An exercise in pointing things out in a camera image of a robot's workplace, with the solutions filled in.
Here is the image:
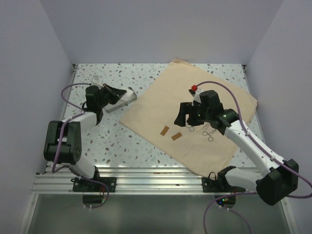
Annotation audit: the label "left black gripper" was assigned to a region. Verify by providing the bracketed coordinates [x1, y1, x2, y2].
[97, 83, 126, 109]

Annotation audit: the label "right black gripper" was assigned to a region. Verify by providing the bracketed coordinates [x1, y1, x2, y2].
[175, 102, 212, 127]

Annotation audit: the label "brown plaster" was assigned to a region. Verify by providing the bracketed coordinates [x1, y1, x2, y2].
[160, 126, 170, 136]
[171, 132, 182, 141]

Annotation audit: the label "white gauze pad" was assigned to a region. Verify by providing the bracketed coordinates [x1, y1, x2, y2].
[121, 89, 134, 101]

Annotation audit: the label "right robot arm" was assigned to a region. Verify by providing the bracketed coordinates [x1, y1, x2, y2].
[174, 87, 299, 206]

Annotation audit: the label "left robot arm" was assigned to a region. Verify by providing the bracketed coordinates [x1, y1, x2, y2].
[43, 84, 136, 192]

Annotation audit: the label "metal tray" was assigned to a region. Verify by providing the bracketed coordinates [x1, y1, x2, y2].
[104, 87, 137, 113]

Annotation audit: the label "steel scissors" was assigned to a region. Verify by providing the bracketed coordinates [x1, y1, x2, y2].
[186, 124, 195, 132]

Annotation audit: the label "steel tweezers right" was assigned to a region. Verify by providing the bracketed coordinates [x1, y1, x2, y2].
[197, 123, 210, 134]

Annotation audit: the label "beige cloth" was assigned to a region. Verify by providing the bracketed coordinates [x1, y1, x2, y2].
[120, 59, 257, 177]

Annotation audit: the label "steel forceps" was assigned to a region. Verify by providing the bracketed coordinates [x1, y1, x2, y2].
[201, 128, 216, 142]

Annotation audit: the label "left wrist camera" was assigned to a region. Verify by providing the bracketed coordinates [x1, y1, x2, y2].
[92, 75, 103, 88]

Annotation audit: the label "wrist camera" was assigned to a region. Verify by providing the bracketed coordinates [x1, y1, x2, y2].
[188, 85, 202, 103]
[92, 75, 103, 88]

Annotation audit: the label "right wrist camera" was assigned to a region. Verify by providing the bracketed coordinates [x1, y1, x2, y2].
[188, 85, 202, 103]

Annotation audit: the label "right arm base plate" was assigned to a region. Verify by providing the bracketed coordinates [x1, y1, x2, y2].
[201, 172, 246, 194]

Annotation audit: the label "aluminium rail frame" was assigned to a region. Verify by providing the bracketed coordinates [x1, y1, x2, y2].
[20, 63, 296, 234]

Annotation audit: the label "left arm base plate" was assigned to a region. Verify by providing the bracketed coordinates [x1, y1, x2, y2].
[71, 173, 117, 193]

